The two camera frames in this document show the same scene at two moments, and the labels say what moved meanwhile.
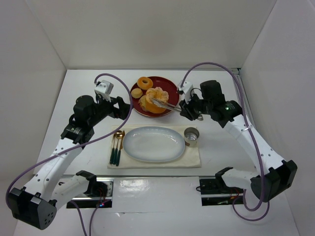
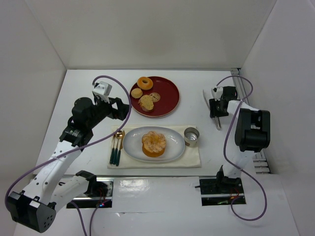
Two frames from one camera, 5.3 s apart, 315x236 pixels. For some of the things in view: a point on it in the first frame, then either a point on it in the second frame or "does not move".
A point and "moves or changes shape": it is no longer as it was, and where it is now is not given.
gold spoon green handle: [118, 135] does not move
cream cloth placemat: [190, 157] does not move
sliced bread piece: [142, 102] does not move
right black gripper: [189, 109] → [216, 109]
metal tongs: [166, 105] moves or changes shape
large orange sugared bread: [156, 93] → [153, 144]
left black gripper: [117, 107] does not move
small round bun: [136, 93] does not move
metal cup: [191, 134] does not move
